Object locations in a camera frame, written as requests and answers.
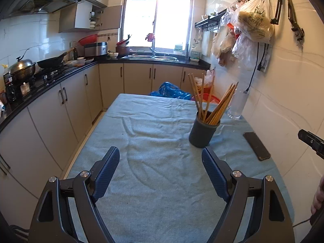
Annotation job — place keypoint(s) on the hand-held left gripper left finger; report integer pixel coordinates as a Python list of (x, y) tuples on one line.
[(108, 172)]

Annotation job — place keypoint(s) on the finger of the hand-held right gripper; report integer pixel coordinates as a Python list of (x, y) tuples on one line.
[(312, 141)]

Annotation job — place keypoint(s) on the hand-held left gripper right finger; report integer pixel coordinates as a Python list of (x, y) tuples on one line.
[(215, 174)]

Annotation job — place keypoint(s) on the dark grey chopstick holder cup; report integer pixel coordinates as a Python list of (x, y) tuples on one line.
[(202, 136)]

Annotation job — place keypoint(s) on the bunch of chopsticks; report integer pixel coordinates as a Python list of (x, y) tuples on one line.
[(222, 106)]

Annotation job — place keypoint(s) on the brown pot with utensils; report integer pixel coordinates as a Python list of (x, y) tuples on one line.
[(122, 51)]

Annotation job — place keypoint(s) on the person's right hand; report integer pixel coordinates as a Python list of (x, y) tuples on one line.
[(318, 196)]

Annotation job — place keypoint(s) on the black smartphone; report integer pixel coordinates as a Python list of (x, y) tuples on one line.
[(257, 146)]

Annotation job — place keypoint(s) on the light blue towel cloth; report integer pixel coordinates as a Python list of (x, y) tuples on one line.
[(151, 144)]

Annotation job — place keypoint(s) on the clear plastic water bottle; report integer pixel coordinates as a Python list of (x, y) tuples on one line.
[(238, 106)]

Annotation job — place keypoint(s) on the red plastic basket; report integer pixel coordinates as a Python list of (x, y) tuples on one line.
[(212, 99)]

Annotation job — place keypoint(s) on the beige lower cabinets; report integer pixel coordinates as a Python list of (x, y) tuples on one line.
[(63, 111)]

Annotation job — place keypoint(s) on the blue plastic bag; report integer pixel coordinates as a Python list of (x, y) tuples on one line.
[(172, 92)]

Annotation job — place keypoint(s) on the clear crumpled plastic bag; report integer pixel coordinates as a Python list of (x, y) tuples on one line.
[(208, 77)]

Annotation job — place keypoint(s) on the black kitchen countertop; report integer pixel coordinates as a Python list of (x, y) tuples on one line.
[(76, 72)]

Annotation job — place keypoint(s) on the gas stove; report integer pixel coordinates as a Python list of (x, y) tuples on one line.
[(50, 74)]

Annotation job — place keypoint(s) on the hanging white plastic bag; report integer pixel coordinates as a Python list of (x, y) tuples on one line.
[(243, 50)]

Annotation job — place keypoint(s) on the small white bowl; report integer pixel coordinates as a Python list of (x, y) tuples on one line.
[(113, 55)]

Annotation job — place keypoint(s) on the small glass jar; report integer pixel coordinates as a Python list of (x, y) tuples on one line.
[(25, 88)]

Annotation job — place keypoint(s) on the white and green carton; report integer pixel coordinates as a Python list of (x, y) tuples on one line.
[(195, 54)]

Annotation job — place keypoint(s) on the steel kitchen sink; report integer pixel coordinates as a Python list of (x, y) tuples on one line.
[(151, 57)]

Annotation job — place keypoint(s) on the steel rice cooker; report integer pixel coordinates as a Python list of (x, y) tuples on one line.
[(95, 49)]

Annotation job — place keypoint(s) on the black wok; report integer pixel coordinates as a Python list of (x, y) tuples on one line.
[(50, 62)]

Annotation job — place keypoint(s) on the hanging bag with brown contents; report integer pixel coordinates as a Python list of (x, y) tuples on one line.
[(224, 48)]

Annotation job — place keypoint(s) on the metal sink faucet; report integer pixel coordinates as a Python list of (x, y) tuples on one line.
[(153, 49)]

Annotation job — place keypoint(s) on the green box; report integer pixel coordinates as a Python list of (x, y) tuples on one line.
[(178, 49)]

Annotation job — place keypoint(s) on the hanging bag with bread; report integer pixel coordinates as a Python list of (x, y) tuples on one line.
[(255, 22)]

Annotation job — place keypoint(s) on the red colander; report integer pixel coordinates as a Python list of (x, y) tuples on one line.
[(87, 40)]

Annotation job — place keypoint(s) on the steel lidded pot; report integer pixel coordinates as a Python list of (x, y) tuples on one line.
[(22, 68)]

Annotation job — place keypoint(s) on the dark sauce bottle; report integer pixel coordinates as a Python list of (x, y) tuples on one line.
[(7, 77)]

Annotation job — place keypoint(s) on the red cloth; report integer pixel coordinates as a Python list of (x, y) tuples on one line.
[(150, 36)]

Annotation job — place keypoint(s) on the kitchen window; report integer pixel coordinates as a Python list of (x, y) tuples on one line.
[(158, 17)]

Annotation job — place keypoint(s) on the range hood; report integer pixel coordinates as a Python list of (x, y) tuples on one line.
[(38, 0)]

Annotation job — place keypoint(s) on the wall socket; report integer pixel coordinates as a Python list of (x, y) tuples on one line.
[(265, 64)]

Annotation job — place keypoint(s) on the black metal folding bracket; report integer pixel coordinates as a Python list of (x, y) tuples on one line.
[(291, 10)]

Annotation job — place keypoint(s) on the black wall rack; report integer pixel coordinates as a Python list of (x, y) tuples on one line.
[(210, 20)]

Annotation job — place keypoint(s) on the open wall cabinet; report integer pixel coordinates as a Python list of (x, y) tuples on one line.
[(83, 17)]

